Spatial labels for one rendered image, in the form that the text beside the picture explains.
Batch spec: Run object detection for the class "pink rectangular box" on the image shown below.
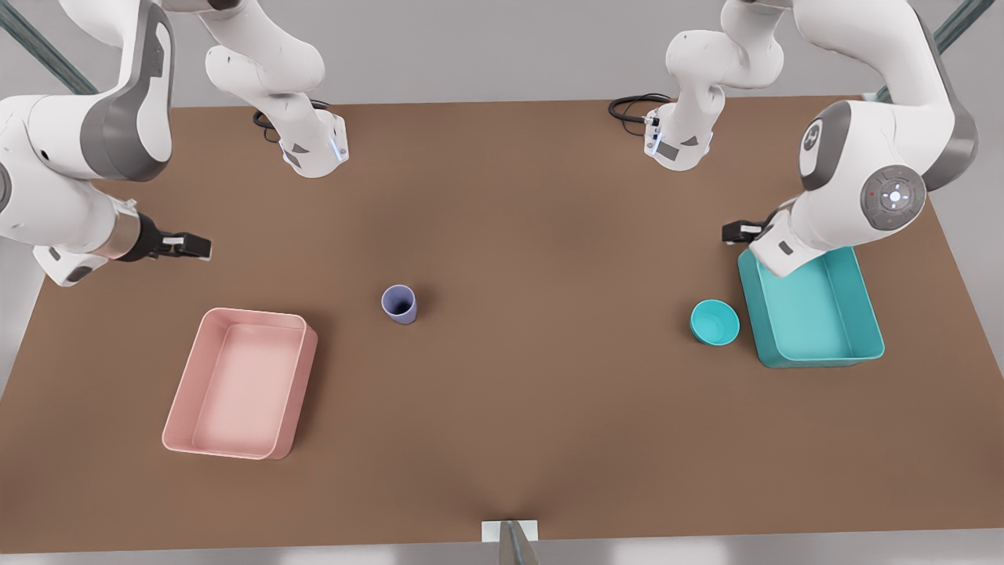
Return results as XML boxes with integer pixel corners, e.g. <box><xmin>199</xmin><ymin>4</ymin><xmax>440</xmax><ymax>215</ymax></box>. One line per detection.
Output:
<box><xmin>162</xmin><ymin>308</ymin><xmax>318</xmax><ymax>461</ymax></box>

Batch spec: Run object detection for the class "lavender cup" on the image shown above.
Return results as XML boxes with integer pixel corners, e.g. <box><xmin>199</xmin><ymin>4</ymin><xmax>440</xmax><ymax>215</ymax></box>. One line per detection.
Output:
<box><xmin>381</xmin><ymin>284</ymin><xmax>418</xmax><ymax>326</ymax></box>

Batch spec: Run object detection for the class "teal rectangular box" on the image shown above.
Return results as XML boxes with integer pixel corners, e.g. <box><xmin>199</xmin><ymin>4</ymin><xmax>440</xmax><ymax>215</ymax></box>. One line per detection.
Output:
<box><xmin>737</xmin><ymin>246</ymin><xmax>886</xmax><ymax>369</ymax></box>

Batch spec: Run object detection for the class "silver frame post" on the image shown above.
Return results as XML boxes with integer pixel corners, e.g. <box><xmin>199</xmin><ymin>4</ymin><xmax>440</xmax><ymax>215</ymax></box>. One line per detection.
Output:
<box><xmin>863</xmin><ymin>0</ymin><xmax>997</xmax><ymax>103</ymax></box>
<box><xmin>481</xmin><ymin>519</ymin><xmax>540</xmax><ymax>565</ymax></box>
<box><xmin>0</xmin><ymin>6</ymin><xmax>98</xmax><ymax>96</ymax></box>

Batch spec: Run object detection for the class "black cable loop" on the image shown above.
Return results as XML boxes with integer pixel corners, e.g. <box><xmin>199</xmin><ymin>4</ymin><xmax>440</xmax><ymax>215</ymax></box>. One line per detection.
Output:
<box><xmin>609</xmin><ymin>93</ymin><xmax>674</xmax><ymax>137</ymax></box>
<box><xmin>253</xmin><ymin>100</ymin><xmax>330</xmax><ymax>144</ymax></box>

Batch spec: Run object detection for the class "teal bowl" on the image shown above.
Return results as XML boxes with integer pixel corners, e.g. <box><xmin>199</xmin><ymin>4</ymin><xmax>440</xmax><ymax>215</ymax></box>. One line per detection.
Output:
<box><xmin>690</xmin><ymin>299</ymin><xmax>740</xmax><ymax>347</ymax></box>

